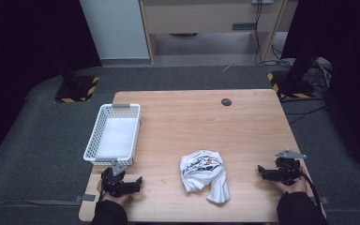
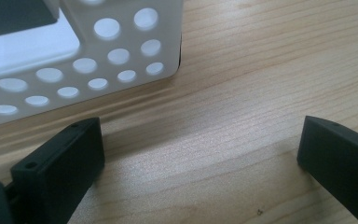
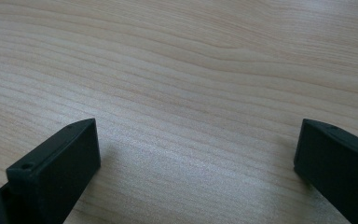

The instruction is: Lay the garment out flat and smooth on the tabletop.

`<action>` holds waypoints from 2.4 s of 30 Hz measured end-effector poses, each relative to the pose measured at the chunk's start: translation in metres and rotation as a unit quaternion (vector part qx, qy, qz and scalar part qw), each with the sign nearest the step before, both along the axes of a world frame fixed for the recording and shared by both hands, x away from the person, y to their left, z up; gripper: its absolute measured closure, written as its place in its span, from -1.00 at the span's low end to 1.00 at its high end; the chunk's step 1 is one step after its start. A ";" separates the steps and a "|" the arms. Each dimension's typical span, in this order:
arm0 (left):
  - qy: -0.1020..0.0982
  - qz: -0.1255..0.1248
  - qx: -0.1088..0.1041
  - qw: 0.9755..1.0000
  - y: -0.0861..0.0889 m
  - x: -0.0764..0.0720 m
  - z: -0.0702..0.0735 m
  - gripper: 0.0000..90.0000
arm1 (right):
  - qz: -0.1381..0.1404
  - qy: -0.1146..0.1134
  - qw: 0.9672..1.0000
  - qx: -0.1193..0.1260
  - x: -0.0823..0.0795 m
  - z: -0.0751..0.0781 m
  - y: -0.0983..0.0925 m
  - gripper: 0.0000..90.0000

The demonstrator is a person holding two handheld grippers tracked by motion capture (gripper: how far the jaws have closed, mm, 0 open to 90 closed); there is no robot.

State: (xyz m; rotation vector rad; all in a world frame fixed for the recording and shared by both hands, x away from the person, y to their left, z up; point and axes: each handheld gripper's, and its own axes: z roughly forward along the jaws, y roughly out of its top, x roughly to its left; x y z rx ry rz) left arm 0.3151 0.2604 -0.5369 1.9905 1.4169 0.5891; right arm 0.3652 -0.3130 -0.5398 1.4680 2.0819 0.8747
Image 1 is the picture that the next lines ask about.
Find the white printed t-shirt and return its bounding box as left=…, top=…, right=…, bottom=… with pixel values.
left=179, top=149, right=232, bottom=204

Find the dark curtain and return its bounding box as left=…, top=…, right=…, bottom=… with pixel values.
left=280, top=0, right=360, bottom=172

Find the white cabinet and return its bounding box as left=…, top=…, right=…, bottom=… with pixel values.
left=79, top=0, right=152, bottom=61

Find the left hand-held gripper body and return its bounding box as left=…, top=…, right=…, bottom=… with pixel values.
left=100, top=160, right=129, bottom=199

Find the person's right hand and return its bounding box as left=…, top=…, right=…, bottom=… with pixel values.
left=273, top=166, right=309, bottom=195

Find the black stand with striped base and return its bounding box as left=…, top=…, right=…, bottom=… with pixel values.
left=266, top=55, right=317, bottom=99
left=53, top=46, right=101, bottom=104

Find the white perforated plastic basket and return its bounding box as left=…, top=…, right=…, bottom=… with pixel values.
left=82, top=103, right=142, bottom=167

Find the black floor cable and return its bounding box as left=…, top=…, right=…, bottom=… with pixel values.
left=283, top=104, right=328, bottom=125

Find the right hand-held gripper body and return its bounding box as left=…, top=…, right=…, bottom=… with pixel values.
left=271, top=149, right=308, bottom=187

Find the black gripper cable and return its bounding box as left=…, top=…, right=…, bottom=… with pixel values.
left=299, top=170, right=323, bottom=205

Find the bundle of black cables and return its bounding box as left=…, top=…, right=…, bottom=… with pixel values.
left=253, top=0, right=333, bottom=92

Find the person's left hand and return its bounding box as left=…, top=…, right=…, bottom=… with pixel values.
left=96, top=177, right=132, bottom=206

